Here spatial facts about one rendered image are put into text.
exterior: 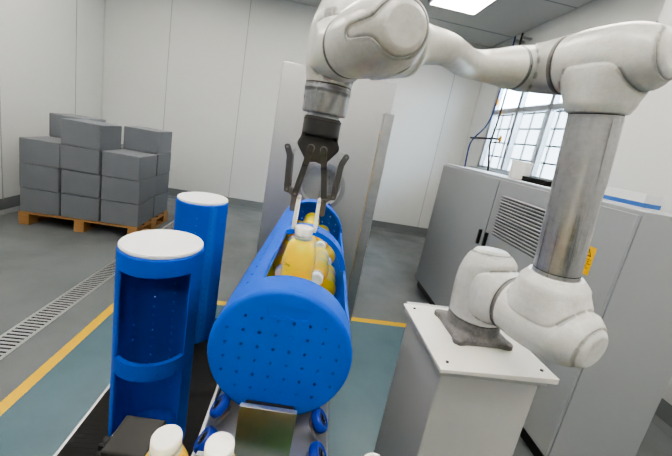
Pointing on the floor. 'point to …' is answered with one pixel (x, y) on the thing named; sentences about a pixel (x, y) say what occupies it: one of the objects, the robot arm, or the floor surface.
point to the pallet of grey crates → (95, 174)
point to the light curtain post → (369, 209)
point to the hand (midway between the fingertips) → (306, 214)
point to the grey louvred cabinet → (655, 378)
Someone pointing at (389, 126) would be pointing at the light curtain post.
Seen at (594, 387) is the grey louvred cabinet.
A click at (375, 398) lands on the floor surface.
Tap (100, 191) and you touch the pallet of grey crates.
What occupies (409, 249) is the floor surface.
